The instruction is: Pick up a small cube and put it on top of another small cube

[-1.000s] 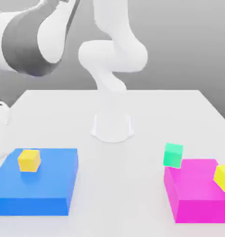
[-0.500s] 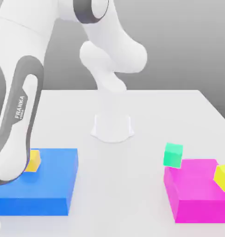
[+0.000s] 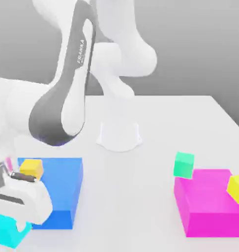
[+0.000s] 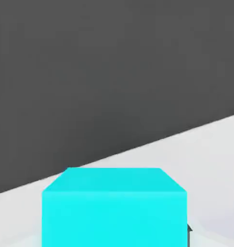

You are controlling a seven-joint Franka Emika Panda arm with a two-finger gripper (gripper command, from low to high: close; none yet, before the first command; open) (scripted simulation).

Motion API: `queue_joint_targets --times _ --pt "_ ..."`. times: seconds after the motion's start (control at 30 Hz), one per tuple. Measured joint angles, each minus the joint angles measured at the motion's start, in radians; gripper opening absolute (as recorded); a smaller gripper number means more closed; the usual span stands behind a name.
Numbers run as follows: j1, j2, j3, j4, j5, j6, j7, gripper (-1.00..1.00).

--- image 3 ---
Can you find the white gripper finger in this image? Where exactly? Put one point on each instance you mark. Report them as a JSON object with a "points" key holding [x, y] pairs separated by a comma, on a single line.
{"points": [[21, 226]]}

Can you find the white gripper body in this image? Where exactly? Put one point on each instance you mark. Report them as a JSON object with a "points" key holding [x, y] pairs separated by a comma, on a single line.
{"points": [[35, 204]]}

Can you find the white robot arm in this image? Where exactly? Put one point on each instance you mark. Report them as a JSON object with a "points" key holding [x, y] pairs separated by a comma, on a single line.
{"points": [[113, 65]]}

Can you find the small cyan cube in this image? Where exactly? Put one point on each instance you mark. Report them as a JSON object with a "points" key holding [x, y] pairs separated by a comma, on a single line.
{"points": [[7, 233]]}

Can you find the small orange cube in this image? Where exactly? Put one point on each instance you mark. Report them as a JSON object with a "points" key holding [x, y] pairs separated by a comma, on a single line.
{"points": [[31, 168]]}

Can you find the small green cube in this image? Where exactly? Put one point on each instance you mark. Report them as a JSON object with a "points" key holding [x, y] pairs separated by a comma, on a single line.
{"points": [[183, 165]]}

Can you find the small yellow cube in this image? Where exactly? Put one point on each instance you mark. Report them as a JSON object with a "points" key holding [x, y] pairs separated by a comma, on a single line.
{"points": [[237, 189]]}

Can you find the large blue box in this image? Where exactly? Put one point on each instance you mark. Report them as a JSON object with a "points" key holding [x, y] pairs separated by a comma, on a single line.
{"points": [[62, 187]]}

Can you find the large magenta box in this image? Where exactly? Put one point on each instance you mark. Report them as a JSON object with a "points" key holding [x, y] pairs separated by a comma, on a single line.
{"points": [[208, 212]]}

